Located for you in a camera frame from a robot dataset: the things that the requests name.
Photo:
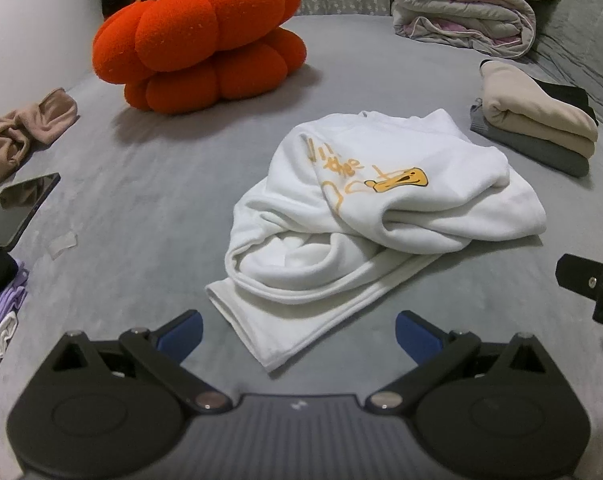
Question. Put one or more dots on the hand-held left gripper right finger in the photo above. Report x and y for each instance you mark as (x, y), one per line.
(416, 335)

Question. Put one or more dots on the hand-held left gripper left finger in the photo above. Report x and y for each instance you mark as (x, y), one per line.
(181, 332)

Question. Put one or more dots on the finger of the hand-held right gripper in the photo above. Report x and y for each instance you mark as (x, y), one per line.
(581, 275)

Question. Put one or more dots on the white printed sweatshirt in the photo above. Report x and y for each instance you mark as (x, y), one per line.
(431, 210)

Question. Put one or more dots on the folded grey garment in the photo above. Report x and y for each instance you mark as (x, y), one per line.
(531, 152)

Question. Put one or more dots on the white paper scrap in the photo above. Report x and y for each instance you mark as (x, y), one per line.
(62, 246)

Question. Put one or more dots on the folded beige garment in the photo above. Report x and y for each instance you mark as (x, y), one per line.
(531, 110)

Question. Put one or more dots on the white cloth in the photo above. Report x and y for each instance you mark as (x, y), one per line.
(1, 335)

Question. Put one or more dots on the purple garment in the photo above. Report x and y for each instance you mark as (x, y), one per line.
(1, 305)

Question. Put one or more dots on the folded black garment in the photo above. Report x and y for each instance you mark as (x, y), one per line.
(566, 92)

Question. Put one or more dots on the grey quilted bedspread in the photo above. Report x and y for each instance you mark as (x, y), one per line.
(581, 35)

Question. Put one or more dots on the crumpled beige cloth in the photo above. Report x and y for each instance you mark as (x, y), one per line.
(21, 130)

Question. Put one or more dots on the folded grey pink quilt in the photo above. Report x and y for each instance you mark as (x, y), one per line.
(456, 15)

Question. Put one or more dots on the orange pumpkin plush pillow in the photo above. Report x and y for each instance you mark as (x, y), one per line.
(196, 35)

